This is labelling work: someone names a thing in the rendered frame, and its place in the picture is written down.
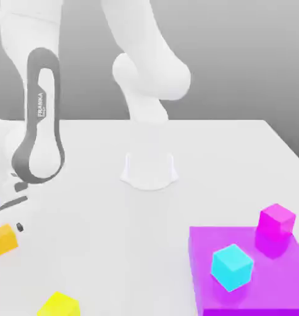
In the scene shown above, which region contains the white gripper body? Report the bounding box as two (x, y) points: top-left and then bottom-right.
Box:
(0, 193), (33, 226)

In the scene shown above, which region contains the small orange cube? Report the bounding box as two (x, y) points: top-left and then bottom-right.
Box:
(0, 223), (19, 257)

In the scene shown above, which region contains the small yellow cube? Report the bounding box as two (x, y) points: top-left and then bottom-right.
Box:
(36, 291), (81, 316)

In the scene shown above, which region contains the small cyan cube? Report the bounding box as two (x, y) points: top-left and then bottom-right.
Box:
(210, 243), (255, 293)

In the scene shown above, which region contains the small magenta cube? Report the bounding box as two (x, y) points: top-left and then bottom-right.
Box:
(255, 202), (297, 244)

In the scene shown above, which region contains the large purple box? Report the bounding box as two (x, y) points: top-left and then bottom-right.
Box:
(188, 225), (299, 316)

